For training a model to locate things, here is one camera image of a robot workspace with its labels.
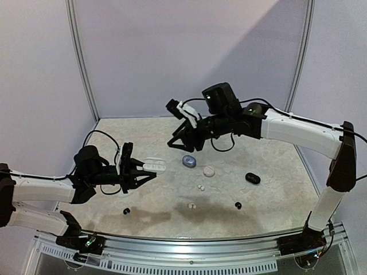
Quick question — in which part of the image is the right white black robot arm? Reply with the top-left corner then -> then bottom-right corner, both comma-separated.
166,82 -> 357,250

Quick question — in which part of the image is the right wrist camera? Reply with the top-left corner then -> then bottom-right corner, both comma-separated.
166,99 -> 201,128

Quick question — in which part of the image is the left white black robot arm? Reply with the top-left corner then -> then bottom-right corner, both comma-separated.
1,143 -> 157,249

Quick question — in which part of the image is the left aluminium corner post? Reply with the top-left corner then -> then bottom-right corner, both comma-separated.
65,0 -> 100,123

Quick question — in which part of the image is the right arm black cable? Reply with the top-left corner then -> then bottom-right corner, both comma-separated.
180,97 -> 367,181

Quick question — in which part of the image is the black earbud charging case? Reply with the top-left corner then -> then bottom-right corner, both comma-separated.
245,172 -> 261,185

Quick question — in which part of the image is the blue earbud charging case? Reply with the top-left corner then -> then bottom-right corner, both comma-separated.
182,155 -> 197,168

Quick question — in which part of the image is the aluminium front rail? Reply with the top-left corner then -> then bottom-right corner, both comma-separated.
24,223 -> 359,274

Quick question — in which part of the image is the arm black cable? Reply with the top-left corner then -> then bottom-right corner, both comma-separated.
180,97 -> 367,181
0,130 -> 121,195

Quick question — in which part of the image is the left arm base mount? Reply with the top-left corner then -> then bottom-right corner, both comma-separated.
56,230 -> 106,255

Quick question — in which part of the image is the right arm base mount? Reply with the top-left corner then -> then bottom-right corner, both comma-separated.
277,227 -> 326,256

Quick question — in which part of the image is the right aluminium corner post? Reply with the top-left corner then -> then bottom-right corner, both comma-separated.
284,0 -> 315,112

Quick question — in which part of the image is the aluminium corner post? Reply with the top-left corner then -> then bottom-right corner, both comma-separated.
65,0 -> 100,123
284,0 -> 315,112

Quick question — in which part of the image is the white oblong charging case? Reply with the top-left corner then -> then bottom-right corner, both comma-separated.
143,158 -> 166,174

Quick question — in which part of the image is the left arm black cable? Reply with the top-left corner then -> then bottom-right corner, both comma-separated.
0,130 -> 121,195

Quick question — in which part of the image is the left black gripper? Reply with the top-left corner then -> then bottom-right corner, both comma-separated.
87,158 -> 156,194

